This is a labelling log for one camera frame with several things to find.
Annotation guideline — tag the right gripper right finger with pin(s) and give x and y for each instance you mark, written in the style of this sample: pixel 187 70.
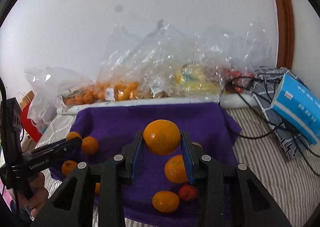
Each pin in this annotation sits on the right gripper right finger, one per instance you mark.
pixel 230 196

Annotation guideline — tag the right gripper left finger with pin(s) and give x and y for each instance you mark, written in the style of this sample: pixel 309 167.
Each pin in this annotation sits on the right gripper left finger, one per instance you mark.
pixel 72 203

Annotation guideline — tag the large orange top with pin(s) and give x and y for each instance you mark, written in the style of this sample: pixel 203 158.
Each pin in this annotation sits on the large orange top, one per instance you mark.
pixel 89 145

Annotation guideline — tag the person's left hand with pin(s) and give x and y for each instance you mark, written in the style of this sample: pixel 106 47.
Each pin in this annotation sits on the person's left hand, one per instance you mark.
pixel 39 198

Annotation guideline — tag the small orange right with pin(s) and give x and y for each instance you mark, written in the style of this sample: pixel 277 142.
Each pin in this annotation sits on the small orange right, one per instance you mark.
pixel 68 167

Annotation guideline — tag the small red fruit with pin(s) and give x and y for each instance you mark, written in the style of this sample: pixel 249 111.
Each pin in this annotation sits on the small red fruit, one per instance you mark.
pixel 187 193

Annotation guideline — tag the purple towel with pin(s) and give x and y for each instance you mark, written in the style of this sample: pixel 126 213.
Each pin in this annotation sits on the purple towel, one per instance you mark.
pixel 114 127

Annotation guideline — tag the red paper shopping bag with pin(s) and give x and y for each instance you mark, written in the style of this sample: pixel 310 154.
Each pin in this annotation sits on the red paper shopping bag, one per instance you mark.
pixel 24 100

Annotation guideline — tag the orange front large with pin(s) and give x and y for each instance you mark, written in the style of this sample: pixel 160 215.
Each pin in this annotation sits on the orange front large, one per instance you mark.
pixel 175 171

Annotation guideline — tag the striped quilted mattress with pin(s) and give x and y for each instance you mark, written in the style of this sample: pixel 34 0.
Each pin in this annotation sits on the striped quilted mattress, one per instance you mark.
pixel 292 183

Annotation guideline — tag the yellow-orange citrus top right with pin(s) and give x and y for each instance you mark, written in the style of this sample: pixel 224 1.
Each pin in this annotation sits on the yellow-orange citrus top right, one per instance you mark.
pixel 165 201

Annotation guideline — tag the orange centre small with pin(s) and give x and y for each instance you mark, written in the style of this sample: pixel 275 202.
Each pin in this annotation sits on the orange centre small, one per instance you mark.
pixel 72 135

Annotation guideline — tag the white plastic bag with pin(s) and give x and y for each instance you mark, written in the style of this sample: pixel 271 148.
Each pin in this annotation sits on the white plastic bag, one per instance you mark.
pixel 51 85

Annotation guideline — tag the blue tissue pack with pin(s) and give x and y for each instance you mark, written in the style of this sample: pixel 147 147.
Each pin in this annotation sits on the blue tissue pack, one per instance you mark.
pixel 296 103

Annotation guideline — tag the clear bag of oranges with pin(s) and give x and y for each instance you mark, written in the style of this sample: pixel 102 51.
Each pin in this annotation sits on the clear bag of oranges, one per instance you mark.
pixel 119 45

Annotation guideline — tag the clear bag of mixed fruit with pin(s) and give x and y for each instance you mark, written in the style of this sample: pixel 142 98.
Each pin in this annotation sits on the clear bag of mixed fruit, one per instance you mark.
pixel 172 66

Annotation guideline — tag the clear bag with red fruit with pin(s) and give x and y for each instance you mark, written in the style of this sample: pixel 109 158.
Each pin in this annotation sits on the clear bag with red fruit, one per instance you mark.
pixel 237 55

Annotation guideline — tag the brown wooden door frame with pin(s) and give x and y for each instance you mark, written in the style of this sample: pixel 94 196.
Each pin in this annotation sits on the brown wooden door frame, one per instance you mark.
pixel 286 33

